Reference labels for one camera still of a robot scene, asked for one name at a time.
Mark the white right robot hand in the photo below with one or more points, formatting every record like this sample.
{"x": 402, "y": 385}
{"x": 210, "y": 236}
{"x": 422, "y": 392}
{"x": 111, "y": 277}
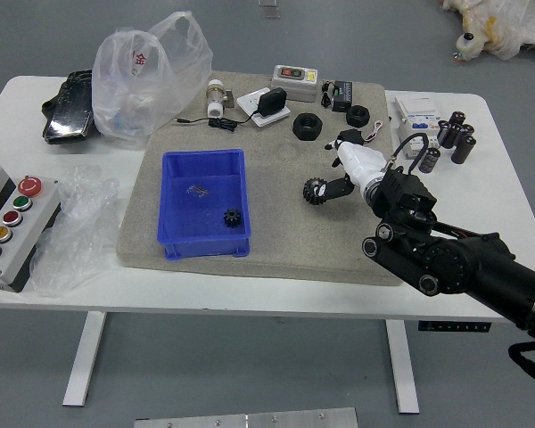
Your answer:
{"x": 361, "y": 162}

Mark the big black gear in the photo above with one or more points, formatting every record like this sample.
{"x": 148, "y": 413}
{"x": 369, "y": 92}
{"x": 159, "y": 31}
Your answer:
{"x": 310, "y": 191}

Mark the small black gear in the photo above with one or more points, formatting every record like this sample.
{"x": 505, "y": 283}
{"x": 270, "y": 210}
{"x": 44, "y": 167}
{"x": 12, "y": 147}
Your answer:
{"x": 232, "y": 218}

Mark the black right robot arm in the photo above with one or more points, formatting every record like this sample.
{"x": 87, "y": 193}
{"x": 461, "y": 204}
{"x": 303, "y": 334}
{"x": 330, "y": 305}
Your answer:
{"x": 463, "y": 263}

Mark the small black hex nut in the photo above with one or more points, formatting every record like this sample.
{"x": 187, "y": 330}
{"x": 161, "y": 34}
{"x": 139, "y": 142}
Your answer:
{"x": 351, "y": 119}

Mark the big black hex nut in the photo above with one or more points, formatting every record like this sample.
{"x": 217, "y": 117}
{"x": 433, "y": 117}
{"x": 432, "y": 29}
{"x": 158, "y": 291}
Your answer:
{"x": 298, "y": 131}

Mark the blue plastic box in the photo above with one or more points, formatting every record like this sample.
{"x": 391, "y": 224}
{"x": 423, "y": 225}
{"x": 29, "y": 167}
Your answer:
{"x": 191, "y": 223}

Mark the grey push-button control box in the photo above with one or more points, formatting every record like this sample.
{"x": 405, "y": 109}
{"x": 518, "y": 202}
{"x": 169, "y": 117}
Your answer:
{"x": 27, "y": 241}

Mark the white circuit breaker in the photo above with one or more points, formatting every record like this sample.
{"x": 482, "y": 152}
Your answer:
{"x": 414, "y": 120}

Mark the grey-brown mat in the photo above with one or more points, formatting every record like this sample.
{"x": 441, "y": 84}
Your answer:
{"x": 285, "y": 241}

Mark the cream round toy black knob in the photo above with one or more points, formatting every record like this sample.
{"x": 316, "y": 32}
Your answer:
{"x": 469, "y": 45}

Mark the white and brass valve fitting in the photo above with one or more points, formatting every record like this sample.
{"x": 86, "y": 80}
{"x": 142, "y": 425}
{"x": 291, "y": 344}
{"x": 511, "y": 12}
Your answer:
{"x": 215, "y": 96}

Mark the small clear plastic bag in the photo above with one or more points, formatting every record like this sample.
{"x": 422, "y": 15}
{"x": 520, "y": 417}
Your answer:
{"x": 197, "y": 191}

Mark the black table control panel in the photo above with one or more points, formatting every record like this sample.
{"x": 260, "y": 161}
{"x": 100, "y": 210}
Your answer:
{"x": 455, "y": 326}

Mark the cream plastic-wrapped bundle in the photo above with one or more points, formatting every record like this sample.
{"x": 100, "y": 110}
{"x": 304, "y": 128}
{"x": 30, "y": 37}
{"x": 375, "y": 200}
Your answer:
{"x": 512, "y": 27}

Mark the white table leg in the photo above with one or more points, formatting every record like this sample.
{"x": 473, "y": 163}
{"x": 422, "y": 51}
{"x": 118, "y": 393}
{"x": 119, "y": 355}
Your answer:
{"x": 403, "y": 370}
{"x": 82, "y": 356}

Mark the translucent plastic bag red print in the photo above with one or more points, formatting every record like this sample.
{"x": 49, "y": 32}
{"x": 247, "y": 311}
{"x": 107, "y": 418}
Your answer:
{"x": 151, "y": 80}

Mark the crumpled clear plastic wrap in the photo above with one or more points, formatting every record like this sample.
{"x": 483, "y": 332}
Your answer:
{"x": 76, "y": 223}

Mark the black plastic tray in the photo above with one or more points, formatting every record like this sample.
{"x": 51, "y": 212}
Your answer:
{"x": 69, "y": 116}

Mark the grey switch box red green buttons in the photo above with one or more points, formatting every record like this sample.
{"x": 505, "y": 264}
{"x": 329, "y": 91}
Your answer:
{"x": 294, "y": 87}

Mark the white wall socket plate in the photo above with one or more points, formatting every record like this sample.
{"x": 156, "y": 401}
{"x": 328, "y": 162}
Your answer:
{"x": 247, "y": 102}

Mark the small clear floor bracket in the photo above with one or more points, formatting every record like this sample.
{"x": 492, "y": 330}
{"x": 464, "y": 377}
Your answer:
{"x": 269, "y": 9}

